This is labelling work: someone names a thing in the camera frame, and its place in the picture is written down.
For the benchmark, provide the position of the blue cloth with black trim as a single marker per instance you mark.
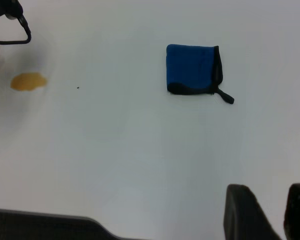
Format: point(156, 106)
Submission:
point(190, 67)

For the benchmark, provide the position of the brown coffee spill puddle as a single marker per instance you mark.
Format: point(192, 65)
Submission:
point(28, 81)

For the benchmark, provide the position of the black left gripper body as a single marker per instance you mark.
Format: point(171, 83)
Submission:
point(5, 7)

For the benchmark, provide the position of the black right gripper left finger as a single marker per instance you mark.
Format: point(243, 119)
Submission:
point(245, 215)

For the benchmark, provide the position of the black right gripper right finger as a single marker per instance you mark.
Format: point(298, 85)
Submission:
point(298, 212)

